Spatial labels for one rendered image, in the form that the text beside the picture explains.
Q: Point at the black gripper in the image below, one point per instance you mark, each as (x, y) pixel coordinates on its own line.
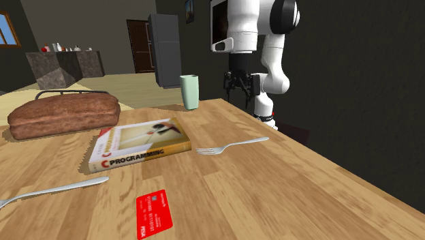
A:
(239, 63)

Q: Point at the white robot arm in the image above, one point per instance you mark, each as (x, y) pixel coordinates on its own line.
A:
(245, 23)

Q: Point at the pale green cup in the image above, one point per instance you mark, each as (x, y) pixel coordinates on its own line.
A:
(189, 91)

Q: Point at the grey refrigerator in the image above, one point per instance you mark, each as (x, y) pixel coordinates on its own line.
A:
(167, 50)

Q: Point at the silver fork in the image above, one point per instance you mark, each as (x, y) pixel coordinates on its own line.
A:
(232, 145)

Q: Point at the dark robot stand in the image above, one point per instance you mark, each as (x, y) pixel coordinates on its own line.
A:
(295, 133)

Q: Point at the dark brown door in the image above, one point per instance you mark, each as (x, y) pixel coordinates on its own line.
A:
(139, 46)

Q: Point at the yellow and white programming book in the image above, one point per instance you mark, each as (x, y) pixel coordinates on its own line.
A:
(139, 138)

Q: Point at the wooden table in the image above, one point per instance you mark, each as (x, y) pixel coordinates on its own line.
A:
(272, 196)

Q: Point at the dark metal chair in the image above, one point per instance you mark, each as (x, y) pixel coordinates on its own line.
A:
(71, 92)

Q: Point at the stone kitchen counter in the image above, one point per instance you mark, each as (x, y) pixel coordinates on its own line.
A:
(66, 66)

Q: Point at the red card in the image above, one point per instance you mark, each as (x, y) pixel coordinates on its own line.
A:
(153, 214)

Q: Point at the brown bread loaf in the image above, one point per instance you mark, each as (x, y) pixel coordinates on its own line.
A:
(63, 113)

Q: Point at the silver cutlery piece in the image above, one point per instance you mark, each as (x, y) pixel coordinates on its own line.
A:
(59, 189)

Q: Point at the wood-framed window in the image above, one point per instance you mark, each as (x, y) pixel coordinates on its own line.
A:
(6, 31)

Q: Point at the white-framed dark wall picture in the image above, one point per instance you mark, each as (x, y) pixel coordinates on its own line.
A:
(219, 23)

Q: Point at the dark framed wall picture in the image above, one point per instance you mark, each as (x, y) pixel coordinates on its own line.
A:
(189, 10)

